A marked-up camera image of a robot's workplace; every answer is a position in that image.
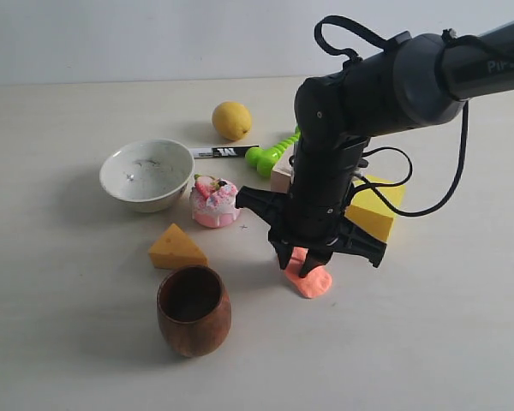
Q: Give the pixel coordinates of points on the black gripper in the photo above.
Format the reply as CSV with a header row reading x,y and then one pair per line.
x,y
311,214

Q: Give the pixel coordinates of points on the orange putty blob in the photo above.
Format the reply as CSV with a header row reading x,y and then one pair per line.
x,y
316,283

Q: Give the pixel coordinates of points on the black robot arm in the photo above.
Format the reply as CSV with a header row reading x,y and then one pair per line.
x,y
413,82

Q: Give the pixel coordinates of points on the natural wooden cube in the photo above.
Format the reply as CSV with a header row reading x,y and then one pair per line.
x,y
281,174

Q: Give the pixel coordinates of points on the yellow cube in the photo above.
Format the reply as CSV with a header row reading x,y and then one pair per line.
x,y
369,213

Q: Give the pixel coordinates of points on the green dog bone toy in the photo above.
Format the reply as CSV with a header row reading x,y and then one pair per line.
x,y
264,159

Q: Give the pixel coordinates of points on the pink toy cake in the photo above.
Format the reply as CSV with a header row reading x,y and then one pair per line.
x,y
213,201

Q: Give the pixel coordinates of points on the brown wooden cup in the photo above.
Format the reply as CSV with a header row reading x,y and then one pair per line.
x,y
193,310

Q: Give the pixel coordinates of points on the yellow cheese wedge toy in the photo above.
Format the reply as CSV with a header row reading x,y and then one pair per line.
x,y
175,249

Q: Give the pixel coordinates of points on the black and white marker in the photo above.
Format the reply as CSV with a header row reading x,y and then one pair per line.
x,y
220,151

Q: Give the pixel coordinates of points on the yellow lemon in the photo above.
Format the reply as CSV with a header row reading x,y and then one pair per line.
x,y
232,120

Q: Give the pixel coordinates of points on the white ceramic bowl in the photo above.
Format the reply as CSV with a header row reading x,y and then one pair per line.
x,y
148,175

